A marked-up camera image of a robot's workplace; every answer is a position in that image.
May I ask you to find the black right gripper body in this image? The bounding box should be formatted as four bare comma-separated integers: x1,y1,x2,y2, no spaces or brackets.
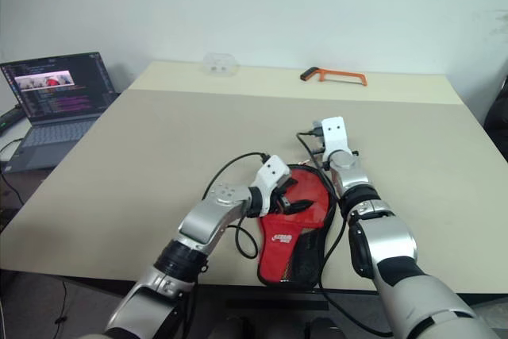
311,118,325,156

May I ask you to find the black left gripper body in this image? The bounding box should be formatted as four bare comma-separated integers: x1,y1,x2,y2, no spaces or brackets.
268,178,294,217

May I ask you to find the red table tennis paddle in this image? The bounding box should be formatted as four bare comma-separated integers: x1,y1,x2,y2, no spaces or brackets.
287,168,331,237

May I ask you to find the black and red paddle case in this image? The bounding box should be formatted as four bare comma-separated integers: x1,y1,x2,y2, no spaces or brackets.
256,163,338,288

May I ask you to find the orange hacksaw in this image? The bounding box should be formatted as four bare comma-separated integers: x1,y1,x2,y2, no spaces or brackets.
299,66,369,87

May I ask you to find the black bar under table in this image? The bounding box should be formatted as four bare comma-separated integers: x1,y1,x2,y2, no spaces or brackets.
225,299,330,310

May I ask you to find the clear plastic container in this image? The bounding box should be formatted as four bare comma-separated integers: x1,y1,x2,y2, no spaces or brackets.
202,52,241,77

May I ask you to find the person in dark jacket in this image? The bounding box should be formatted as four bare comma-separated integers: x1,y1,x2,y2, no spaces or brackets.
484,76,508,141

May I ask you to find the grey open laptop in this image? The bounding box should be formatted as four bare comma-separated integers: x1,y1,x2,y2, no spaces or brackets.
0,52,120,173

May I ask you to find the dark side desk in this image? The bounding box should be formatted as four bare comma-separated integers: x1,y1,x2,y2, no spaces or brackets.
0,91,126,237

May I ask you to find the black device with green light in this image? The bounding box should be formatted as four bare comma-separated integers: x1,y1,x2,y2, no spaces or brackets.
0,106,25,137

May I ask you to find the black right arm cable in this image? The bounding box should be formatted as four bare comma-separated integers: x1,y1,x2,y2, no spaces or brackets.
296,128,396,338

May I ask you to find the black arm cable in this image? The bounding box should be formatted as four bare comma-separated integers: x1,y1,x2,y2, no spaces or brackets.
296,128,396,338
204,151,271,260

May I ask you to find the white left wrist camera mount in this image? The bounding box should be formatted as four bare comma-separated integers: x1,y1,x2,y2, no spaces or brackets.
253,155,293,214

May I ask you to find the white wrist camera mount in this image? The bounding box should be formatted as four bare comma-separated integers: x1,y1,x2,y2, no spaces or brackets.
253,155,293,214
320,116,353,161

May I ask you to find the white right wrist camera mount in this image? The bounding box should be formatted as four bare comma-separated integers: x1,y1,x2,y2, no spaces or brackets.
320,116,353,161

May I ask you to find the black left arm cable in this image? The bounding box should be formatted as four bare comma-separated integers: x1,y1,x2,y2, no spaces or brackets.
204,151,271,260

